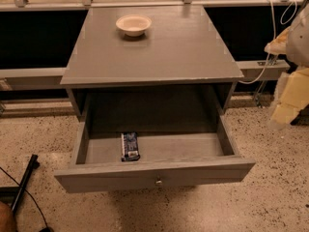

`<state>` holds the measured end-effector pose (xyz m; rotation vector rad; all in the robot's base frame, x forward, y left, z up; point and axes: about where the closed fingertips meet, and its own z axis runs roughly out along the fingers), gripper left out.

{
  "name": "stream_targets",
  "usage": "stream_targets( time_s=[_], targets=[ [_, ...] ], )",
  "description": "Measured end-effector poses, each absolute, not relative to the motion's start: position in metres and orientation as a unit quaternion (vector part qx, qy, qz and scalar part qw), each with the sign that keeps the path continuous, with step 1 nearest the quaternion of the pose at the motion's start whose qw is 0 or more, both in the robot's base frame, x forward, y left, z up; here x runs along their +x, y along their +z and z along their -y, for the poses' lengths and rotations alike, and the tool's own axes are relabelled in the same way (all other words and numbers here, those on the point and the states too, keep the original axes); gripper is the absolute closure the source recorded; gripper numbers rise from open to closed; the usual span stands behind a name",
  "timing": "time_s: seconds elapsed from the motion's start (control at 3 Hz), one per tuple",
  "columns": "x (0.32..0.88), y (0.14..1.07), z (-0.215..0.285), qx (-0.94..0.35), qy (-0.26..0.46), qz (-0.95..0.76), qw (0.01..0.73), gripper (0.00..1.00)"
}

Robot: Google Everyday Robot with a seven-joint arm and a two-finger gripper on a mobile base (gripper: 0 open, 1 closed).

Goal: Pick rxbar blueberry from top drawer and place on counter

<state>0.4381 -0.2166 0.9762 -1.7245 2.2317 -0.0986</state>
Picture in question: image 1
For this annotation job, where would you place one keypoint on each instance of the round metal drawer knob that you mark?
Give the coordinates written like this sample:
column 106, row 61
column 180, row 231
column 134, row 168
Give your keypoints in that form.
column 158, row 182

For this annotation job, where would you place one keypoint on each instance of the black metal stand leg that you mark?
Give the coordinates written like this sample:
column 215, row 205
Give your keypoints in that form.
column 14, row 195

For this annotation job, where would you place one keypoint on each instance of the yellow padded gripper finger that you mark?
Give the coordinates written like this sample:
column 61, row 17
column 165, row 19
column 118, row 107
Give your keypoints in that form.
column 290, row 97
column 279, row 44

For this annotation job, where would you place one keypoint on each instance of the brown rounded object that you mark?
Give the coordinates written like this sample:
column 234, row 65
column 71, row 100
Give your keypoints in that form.
column 7, row 222

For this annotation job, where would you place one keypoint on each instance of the grey open top drawer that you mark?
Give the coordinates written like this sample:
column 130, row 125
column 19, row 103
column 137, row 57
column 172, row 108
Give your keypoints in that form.
column 183, row 139

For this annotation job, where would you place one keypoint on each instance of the white ceramic bowl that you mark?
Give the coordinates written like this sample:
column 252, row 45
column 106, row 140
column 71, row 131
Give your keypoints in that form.
column 133, row 25

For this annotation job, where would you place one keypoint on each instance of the grey wooden cabinet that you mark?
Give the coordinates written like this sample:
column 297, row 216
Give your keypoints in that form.
column 181, row 51

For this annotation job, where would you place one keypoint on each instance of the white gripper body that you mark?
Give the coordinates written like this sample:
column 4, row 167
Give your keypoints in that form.
column 298, row 47

